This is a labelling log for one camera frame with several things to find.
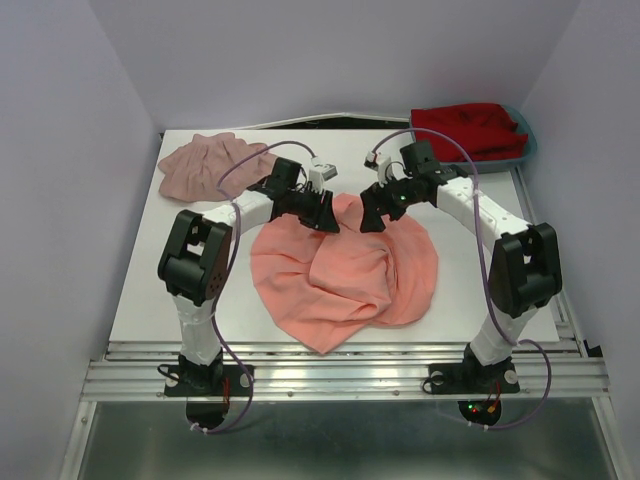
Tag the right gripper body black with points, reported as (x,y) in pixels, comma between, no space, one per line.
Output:
(396,196)

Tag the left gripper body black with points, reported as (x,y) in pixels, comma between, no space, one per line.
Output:
(305,205)

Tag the salmon orange skirt pile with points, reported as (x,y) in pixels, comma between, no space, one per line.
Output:
(321,289)

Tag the dusty pink pleated skirt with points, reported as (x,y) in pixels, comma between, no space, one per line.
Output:
(192,171)

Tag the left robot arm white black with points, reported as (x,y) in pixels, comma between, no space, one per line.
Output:
(200,252)

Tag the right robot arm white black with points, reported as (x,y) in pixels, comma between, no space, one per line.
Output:
(520,277)

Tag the red garment in basket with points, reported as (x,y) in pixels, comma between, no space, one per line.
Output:
(486,131)

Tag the blue grey plastic basket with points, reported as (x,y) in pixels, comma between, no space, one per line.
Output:
(448,151)

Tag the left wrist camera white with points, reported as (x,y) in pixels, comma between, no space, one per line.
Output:
(319,174)

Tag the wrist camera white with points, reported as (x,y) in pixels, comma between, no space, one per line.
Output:
(382,165)
(319,174)

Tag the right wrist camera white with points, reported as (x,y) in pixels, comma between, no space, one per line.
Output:
(382,165)

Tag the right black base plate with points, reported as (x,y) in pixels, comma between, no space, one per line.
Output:
(466,379)

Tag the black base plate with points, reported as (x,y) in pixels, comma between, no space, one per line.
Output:
(234,383)
(466,379)

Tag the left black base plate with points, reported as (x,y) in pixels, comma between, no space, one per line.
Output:
(234,383)

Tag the aluminium rail frame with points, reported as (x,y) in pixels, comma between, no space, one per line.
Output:
(357,413)

